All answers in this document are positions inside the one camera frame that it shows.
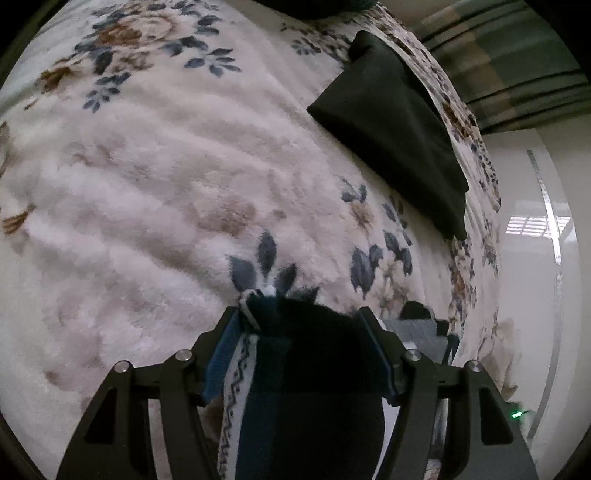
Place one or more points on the striped knit sweater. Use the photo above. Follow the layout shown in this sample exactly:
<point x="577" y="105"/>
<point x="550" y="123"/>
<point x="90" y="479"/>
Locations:
<point x="314" y="397"/>

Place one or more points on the floral bed blanket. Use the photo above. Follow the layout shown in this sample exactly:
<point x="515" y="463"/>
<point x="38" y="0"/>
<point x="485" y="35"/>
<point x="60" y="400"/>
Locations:
<point x="161" y="175"/>

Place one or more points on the white glossy headboard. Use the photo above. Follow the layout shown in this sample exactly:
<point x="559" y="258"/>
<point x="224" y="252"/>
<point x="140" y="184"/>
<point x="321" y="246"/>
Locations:
<point x="526" y="286"/>

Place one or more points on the dark folded cloth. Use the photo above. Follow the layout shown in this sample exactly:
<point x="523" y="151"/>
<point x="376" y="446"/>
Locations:
<point x="392" y="134"/>

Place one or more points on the green striped curtain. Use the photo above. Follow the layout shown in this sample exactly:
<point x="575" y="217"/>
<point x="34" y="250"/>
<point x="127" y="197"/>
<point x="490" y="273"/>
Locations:
<point x="503" y="60"/>

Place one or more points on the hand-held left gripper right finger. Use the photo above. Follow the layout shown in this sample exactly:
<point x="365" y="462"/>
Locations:
<point x="379" y="356"/>

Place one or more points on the dark teal folded quilt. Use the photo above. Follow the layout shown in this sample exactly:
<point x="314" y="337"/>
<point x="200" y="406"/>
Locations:
<point x="332" y="6"/>

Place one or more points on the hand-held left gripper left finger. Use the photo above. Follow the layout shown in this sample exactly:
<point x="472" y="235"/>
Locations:
<point x="221" y="353"/>

